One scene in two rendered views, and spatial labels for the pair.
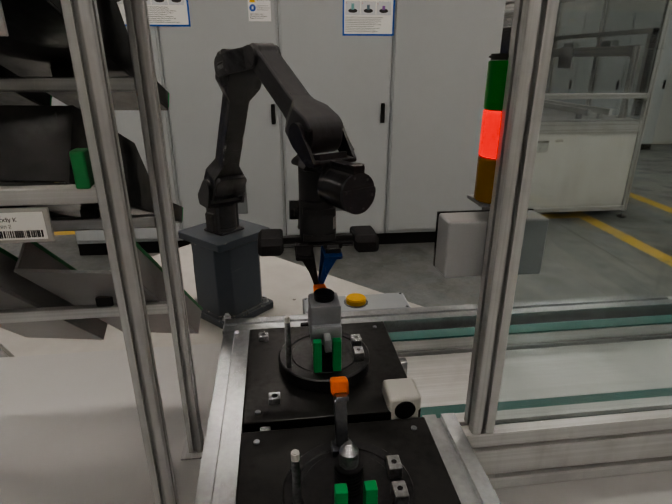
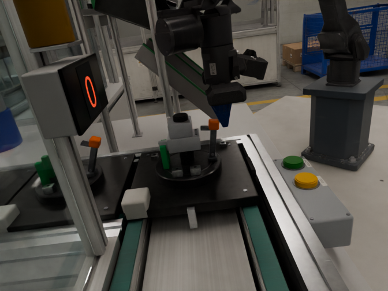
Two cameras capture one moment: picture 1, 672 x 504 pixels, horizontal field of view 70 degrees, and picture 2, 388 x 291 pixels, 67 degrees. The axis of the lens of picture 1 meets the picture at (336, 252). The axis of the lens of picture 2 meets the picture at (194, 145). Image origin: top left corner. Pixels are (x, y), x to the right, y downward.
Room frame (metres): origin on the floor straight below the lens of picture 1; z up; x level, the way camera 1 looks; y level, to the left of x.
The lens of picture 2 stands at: (0.73, -0.51, 1.28)
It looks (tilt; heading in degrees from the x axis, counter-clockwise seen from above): 25 degrees down; 99
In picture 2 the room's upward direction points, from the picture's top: 8 degrees counter-clockwise
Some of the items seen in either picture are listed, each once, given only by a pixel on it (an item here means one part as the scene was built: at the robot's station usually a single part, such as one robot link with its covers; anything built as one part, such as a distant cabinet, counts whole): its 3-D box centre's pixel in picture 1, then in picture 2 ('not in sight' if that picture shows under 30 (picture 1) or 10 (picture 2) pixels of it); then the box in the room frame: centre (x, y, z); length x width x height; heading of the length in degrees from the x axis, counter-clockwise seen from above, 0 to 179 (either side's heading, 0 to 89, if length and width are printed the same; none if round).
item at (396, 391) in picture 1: (401, 399); (137, 203); (0.55, -0.09, 0.97); 0.05 x 0.05 x 0.04; 7
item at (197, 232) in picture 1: (227, 270); (339, 120); (1.02, 0.25, 0.96); 0.15 x 0.15 x 0.20; 51
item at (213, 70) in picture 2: (317, 223); (219, 68); (0.72, 0.03, 1.17); 0.19 x 0.06 x 0.08; 97
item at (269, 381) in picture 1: (324, 368); (189, 174); (0.63, 0.02, 0.96); 0.24 x 0.24 x 0.02; 7
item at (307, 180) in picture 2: (355, 301); (305, 182); (0.86, -0.04, 0.96); 0.04 x 0.04 x 0.02
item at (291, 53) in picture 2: not in sight; (319, 53); (2.48, 5.50, 0.20); 1.20 x 0.80 x 0.41; 6
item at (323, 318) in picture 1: (324, 316); (177, 132); (0.62, 0.02, 1.06); 0.08 x 0.04 x 0.07; 8
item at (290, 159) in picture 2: not in sight; (293, 164); (0.85, 0.03, 0.96); 0.04 x 0.04 x 0.02
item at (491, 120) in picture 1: (504, 133); not in sight; (0.54, -0.18, 1.33); 0.05 x 0.05 x 0.05
